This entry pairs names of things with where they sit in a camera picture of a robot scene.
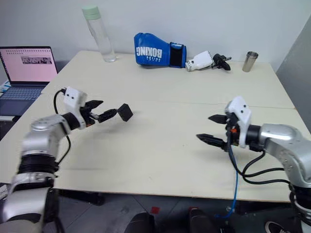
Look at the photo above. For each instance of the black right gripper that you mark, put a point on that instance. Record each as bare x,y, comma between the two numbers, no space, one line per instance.
233,132

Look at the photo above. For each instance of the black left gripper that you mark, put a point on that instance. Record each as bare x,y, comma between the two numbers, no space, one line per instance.
89,117

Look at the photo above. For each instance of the small black box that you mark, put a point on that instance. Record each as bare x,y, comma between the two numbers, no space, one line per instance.
125,112

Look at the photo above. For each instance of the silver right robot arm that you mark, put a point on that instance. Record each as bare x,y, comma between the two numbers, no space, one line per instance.
279,138

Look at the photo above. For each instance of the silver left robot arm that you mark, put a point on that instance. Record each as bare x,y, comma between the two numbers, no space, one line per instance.
40,143

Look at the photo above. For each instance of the black gripper gadget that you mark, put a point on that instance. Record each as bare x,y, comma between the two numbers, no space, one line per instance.
222,62

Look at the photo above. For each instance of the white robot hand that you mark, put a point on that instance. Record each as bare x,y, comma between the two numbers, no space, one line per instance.
200,60

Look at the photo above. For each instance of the clear bottle with green lid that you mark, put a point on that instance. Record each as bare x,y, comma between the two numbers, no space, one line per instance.
100,36

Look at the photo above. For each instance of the blue boxing glove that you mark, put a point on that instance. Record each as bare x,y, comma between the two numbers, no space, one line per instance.
150,52

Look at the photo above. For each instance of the steel cup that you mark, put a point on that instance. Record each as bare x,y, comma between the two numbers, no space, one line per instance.
250,61

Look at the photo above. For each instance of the open laptop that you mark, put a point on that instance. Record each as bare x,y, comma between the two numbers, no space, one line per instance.
24,70

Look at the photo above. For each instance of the dark rounded shoe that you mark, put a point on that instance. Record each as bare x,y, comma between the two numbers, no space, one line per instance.
141,223
200,221

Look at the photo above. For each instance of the grey partition panel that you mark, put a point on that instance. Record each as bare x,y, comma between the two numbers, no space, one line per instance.
297,72

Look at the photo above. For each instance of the small red block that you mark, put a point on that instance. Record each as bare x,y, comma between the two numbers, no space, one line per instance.
155,210

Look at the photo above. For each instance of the black white sneaker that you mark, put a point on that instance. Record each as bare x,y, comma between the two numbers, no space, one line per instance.
275,228

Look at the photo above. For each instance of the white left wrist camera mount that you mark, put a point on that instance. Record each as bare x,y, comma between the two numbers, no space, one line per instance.
73,97

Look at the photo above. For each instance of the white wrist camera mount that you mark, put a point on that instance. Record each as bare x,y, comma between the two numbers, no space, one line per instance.
73,97
239,109

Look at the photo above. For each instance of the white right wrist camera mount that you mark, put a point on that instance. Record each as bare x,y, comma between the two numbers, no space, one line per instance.
239,109

